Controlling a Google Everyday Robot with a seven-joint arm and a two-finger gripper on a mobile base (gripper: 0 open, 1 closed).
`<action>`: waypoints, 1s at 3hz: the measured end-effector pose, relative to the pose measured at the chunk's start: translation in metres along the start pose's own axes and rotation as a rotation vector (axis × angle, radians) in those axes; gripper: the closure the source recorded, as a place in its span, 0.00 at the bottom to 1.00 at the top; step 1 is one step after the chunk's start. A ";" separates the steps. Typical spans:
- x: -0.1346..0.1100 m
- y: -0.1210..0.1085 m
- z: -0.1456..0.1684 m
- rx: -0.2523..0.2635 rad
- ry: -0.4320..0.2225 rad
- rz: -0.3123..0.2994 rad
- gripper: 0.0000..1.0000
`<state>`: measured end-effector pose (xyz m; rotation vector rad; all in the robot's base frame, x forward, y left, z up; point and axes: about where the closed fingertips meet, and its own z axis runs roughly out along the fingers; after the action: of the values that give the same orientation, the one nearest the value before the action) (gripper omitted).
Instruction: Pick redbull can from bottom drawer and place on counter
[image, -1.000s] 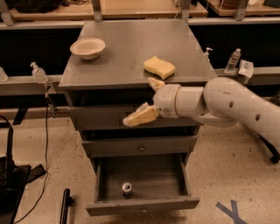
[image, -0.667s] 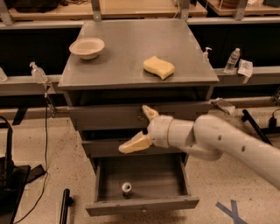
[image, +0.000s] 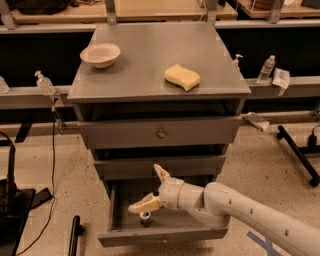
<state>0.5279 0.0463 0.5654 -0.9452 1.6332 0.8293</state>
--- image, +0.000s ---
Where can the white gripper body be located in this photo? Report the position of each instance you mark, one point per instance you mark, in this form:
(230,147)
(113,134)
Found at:
(170,190)

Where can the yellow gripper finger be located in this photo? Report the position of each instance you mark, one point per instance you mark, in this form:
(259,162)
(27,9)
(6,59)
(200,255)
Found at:
(148,204)
(161,173)

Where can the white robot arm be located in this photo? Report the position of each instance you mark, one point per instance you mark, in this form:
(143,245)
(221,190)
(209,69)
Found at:
(214,204)

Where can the grey bottom drawer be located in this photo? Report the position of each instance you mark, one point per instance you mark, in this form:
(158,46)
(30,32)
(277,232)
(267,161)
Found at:
(163,225)

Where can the grey drawer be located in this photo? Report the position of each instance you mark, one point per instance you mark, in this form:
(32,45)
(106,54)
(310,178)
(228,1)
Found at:
(163,225)
(143,167)
(159,132)

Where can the grey middle drawer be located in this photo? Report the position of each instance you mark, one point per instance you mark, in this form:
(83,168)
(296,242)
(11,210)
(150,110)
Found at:
(143,167)

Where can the grey top drawer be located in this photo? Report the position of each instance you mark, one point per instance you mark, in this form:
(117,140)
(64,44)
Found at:
(159,132)

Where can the grey drawer cabinet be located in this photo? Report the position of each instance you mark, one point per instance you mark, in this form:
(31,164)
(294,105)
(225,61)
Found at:
(134,87)

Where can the black bar on floor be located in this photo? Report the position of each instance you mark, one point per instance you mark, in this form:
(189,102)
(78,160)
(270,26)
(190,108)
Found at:
(76,231)

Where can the yellow sponge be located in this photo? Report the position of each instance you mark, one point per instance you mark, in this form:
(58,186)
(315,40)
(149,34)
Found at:
(185,78)

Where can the folded grey cloth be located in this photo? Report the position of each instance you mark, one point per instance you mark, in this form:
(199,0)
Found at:
(256,120)

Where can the black stand base right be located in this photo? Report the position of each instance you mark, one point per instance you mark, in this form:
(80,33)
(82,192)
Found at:
(301,152)

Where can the white bowl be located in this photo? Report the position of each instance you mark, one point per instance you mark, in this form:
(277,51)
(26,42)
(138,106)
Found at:
(100,55)

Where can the small pump bottle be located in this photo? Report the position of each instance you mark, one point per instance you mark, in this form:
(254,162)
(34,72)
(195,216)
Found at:
(237,60)

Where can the black monitor stand left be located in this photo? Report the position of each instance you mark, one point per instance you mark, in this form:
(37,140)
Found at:
(15,204)

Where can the clear water bottle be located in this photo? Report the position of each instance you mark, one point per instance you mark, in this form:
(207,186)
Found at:
(266,69)

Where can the clear pump sanitizer bottle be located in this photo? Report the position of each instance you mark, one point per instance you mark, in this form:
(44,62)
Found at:
(44,84)

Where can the white paper packet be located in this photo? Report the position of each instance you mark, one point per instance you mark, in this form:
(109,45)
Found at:
(281,78)

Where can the clear bottle far left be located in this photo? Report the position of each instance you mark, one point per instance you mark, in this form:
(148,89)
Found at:
(4,88)

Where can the wooden shelf bench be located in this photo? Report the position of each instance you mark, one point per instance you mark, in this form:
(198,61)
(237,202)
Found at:
(175,10)

